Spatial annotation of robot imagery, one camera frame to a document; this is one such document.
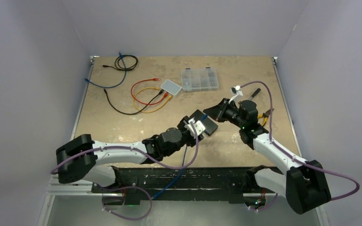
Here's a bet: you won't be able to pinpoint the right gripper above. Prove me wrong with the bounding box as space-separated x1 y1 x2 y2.
204 98 246 129

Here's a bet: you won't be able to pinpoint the black rectangular box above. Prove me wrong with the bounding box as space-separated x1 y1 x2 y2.
189 110 218 137

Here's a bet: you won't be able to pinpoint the yellow ethernet cable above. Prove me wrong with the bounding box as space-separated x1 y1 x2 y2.
132 87 173 113

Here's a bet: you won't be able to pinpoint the red ethernet cable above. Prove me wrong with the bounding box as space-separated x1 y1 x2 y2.
130 78 169 106

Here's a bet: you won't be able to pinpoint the white network switch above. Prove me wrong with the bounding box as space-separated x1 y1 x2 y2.
160 80 182 96

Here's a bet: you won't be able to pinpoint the black ethernet cable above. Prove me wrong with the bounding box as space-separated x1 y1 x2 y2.
103 89 164 116

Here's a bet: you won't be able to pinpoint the short blue ethernet cable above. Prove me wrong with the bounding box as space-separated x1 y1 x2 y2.
84 51 128 89

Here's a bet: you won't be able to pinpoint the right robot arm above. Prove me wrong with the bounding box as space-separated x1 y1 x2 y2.
203 98 331 214

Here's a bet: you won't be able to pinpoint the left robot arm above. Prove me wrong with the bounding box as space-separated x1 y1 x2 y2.
51 117 206 193

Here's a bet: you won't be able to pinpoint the hammer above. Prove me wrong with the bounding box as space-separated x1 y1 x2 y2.
248 88 261 100

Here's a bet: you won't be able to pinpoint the clear plastic organizer box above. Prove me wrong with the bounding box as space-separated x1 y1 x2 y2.
181 67 219 92

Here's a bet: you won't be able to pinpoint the black mounting base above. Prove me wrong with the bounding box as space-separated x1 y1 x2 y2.
91 165 274 209

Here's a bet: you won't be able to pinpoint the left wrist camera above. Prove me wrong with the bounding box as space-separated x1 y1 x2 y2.
185 118 206 138

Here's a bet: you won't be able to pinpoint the yellow handled pliers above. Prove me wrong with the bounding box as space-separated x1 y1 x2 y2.
258 108 274 127

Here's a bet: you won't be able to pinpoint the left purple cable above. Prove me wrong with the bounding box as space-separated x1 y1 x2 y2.
50 121 200 221

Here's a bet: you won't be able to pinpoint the purple cable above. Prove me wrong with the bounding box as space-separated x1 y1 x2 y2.
239 81 361 213
50 121 200 221

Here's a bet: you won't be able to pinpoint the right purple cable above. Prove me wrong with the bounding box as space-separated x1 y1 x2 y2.
239 81 361 213

